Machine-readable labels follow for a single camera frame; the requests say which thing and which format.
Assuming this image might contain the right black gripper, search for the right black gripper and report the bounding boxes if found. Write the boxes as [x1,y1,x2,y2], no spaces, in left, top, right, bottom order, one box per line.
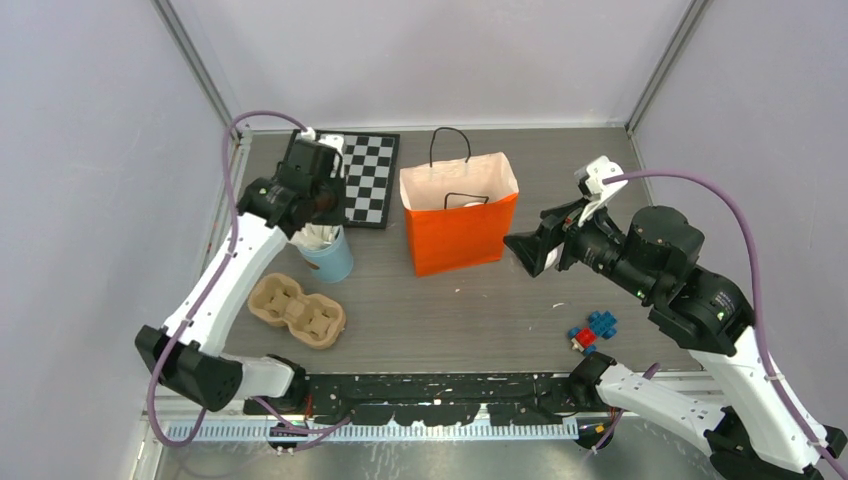
[501,189,654,297]

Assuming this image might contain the orange paper bag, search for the orange paper bag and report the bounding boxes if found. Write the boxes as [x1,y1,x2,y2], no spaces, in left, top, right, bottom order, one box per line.
[399,126,519,277]

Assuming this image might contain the white cup lid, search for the white cup lid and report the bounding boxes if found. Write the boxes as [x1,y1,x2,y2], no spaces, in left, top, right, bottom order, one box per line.
[536,244,563,273]

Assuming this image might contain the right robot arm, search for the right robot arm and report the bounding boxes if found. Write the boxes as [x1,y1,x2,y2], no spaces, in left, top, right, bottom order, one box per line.
[504,200,847,479]

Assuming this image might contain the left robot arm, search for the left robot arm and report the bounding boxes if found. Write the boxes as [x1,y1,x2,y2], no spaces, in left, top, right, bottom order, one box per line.
[134,134,346,414]

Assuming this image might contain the black white chessboard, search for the black white chessboard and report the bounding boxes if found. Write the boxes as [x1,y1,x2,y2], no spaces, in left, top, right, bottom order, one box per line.
[316,130,400,229]

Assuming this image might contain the light blue cup holder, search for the light blue cup holder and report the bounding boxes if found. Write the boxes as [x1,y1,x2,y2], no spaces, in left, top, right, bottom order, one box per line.
[298,226,354,283]

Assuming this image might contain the red blue toy blocks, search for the red blue toy blocks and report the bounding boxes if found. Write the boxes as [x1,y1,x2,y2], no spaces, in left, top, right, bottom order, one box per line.
[566,311,618,356]

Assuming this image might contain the tan cardboard cup carrier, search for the tan cardboard cup carrier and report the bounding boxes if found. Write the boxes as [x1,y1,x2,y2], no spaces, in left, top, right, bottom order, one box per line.
[247,273,346,350]

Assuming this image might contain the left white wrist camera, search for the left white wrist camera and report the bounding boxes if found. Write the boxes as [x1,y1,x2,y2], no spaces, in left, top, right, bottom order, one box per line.
[296,128,345,178]

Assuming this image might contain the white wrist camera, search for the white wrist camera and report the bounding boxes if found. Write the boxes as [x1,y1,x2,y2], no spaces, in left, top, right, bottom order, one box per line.
[574,155,628,227]
[296,128,345,178]

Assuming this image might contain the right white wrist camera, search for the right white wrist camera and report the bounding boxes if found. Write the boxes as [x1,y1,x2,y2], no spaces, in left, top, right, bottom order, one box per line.
[574,155,628,227]

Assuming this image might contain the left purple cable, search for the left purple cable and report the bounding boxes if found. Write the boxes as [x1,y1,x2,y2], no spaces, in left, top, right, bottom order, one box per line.
[145,110,352,458]

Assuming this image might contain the purple cable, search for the purple cable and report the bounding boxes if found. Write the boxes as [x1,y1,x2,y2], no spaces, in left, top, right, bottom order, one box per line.
[145,110,352,458]
[599,169,848,480]

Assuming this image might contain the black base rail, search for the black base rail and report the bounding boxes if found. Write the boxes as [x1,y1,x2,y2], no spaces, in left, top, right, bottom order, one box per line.
[241,372,637,429]

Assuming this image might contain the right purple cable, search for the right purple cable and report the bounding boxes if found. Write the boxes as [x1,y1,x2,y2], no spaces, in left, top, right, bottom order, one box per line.
[599,169,848,480]

